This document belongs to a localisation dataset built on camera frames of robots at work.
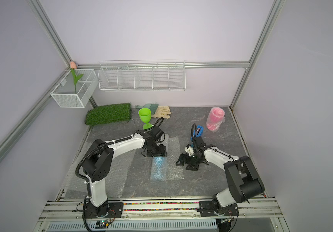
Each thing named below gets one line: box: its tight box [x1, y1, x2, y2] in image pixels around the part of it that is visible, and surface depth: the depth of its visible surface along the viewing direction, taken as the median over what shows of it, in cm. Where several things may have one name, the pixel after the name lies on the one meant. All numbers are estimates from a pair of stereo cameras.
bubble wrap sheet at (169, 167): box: [150, 134, 184, 181], surface depth 87 cm
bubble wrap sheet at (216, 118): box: [206, 106, 226, 132], surface depth 98 cm
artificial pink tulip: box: [70, 61, 84, 95], surface depth 92 cm
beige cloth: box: [151, 105, 172, 119], surface depth 119 cm
